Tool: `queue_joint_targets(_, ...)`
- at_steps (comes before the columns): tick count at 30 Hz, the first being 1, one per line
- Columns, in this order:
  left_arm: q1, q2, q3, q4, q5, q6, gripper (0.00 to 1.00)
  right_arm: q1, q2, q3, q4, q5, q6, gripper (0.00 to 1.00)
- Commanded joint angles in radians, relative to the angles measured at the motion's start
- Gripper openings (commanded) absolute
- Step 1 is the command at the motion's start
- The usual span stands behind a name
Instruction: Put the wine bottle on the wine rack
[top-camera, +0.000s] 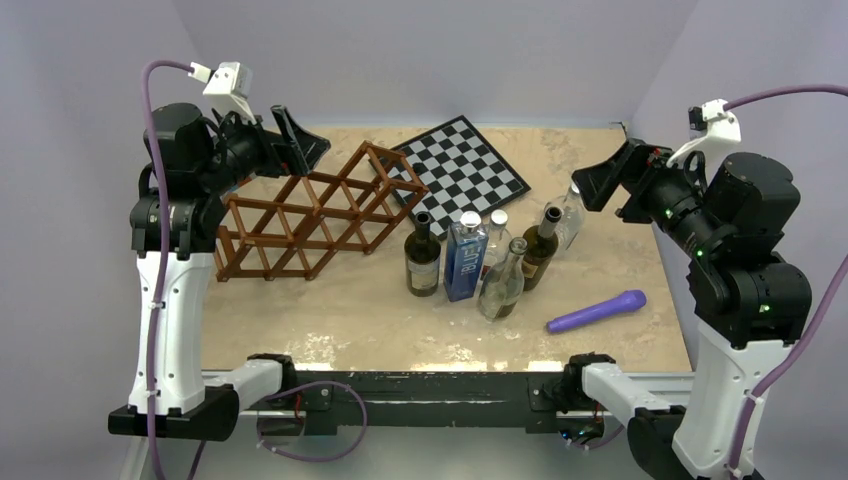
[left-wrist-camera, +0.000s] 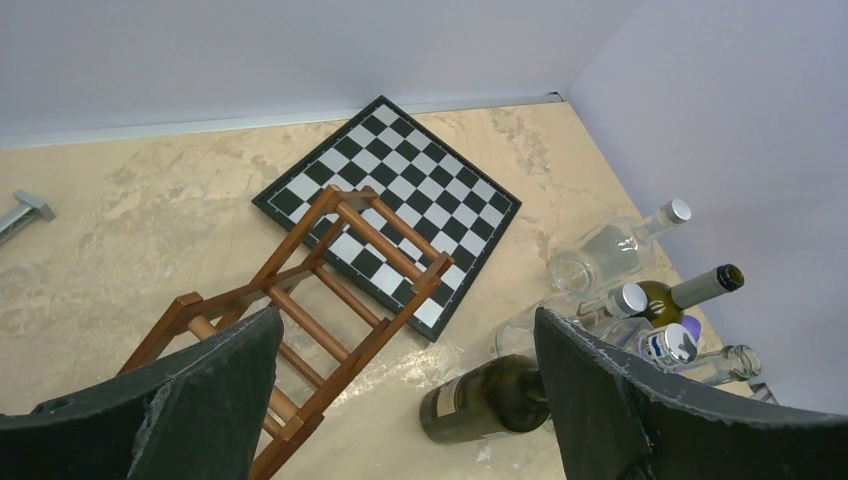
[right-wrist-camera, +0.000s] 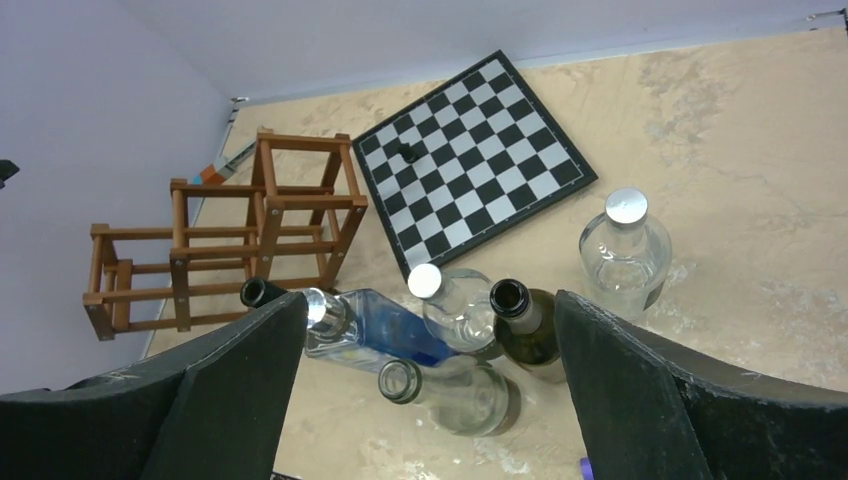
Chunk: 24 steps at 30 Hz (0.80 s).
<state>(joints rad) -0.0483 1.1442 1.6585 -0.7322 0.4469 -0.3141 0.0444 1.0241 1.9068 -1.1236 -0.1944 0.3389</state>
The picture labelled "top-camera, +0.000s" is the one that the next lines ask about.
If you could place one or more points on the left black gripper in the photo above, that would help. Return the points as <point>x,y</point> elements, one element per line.
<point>289,151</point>

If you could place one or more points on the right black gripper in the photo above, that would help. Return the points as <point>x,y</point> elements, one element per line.
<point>636,164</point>

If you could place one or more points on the brown wooden wine rack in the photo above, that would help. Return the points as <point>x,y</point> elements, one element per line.
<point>312,218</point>

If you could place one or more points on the clear glass bottle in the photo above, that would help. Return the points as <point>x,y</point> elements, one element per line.
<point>504,283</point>

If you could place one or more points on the dark green wine bottle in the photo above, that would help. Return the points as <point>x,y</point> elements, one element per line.
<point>422,257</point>

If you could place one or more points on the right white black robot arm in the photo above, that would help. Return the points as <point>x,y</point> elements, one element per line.
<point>751,304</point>

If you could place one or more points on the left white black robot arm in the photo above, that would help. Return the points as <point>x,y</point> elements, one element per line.
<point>195,161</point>

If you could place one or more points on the clear bottle far right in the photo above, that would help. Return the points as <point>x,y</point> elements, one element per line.
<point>573,214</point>

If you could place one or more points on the olive wine bottle tan label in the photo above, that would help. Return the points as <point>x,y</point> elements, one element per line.
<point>542,243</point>

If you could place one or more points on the clear bottle silver cap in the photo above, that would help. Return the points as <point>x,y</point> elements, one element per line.
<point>498,241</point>

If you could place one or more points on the blue square bottle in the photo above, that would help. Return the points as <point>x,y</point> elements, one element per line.
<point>467,241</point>

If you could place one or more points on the purple toy microphone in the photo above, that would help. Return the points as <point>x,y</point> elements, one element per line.
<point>627,302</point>

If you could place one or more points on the black white checkerboard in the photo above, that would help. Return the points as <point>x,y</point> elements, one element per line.
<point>462,171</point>

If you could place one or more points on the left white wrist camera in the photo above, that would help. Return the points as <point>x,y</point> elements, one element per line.
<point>226,87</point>

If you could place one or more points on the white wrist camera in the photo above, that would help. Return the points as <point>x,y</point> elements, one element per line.
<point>716,133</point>
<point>226,87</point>

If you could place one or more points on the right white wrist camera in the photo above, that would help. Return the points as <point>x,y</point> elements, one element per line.
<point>716,133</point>

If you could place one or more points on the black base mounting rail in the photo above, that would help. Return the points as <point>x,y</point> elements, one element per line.
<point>535,402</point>

